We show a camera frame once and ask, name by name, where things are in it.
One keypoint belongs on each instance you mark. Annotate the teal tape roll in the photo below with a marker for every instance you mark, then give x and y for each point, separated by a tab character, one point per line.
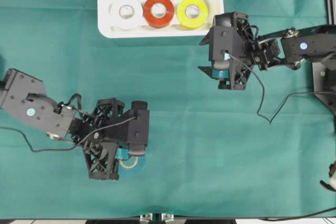
132	166

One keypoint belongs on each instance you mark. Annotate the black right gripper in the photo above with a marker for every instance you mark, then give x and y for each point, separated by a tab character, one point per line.
233	72

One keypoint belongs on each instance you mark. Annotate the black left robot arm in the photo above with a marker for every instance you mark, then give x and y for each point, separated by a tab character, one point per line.
24	97

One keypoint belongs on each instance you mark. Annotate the white black object at edge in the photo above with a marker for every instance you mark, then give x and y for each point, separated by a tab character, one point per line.
331	184

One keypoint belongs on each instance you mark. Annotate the white tape roll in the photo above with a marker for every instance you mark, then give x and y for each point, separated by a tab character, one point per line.
126	14

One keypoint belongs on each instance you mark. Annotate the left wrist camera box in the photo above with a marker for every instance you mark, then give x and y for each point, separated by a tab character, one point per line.
135	132

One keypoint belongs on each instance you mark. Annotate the green table cloth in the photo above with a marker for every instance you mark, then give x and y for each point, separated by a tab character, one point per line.
211	152

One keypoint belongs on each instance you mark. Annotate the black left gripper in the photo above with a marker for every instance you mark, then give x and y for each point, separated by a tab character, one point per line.
101	152

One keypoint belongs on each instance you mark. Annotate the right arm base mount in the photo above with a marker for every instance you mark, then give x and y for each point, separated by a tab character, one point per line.
324	85

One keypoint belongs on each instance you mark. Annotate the yellow tape roll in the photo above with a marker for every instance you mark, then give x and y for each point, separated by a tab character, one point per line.
192	14

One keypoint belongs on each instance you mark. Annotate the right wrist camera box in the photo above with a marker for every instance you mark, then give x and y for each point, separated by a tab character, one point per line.
221	40

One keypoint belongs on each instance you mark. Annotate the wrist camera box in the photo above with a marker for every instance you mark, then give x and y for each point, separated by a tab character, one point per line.
221	40
135	132

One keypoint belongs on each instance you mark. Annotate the red tape roll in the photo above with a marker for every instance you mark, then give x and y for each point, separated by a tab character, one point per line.
158	13

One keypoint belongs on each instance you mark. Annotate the metal table clamp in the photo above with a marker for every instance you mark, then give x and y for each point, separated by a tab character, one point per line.
157	218

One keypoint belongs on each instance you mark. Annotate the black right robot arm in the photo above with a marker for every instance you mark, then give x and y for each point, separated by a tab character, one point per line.
290	46

